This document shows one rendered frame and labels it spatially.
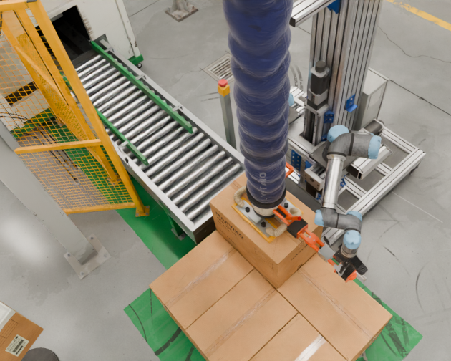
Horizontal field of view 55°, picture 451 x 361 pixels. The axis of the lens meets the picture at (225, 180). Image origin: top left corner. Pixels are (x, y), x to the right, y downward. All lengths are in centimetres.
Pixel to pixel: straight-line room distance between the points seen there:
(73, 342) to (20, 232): 118
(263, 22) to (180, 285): 194
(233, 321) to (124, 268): 124
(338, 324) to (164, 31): 403
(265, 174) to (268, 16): 91
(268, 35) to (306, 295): 181
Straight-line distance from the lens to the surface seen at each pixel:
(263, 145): 194
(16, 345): 297
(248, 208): 262
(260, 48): 156
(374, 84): 298
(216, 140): 346
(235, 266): 295
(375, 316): 289
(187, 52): 523
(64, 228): 340
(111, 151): 320
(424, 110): 464
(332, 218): 213
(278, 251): 254
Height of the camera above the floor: 326
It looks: 56 degrees down
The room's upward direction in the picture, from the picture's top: 10 degrees counter-clockwise
